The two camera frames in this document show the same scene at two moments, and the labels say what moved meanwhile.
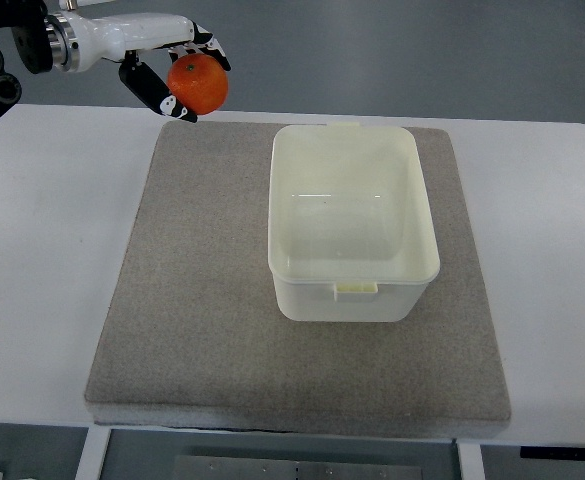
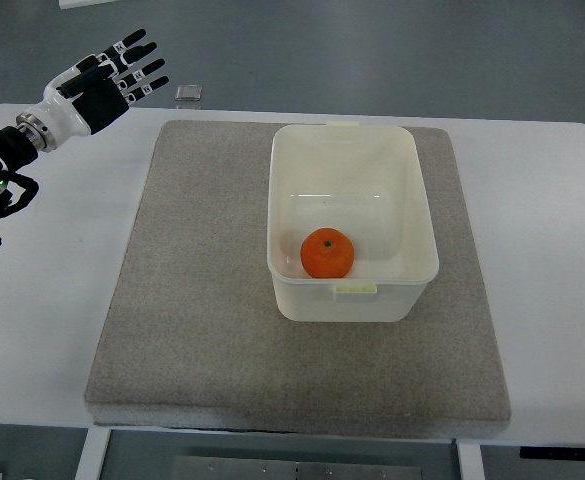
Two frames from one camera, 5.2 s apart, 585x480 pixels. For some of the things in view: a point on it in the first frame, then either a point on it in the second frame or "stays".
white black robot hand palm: [105, 37] → [69, 109]
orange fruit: [199, 82] → [327, 252]
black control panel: [565, 452] stays
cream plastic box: [350, 231] stays
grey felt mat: [190, 336] stays
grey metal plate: [201, 467] stays
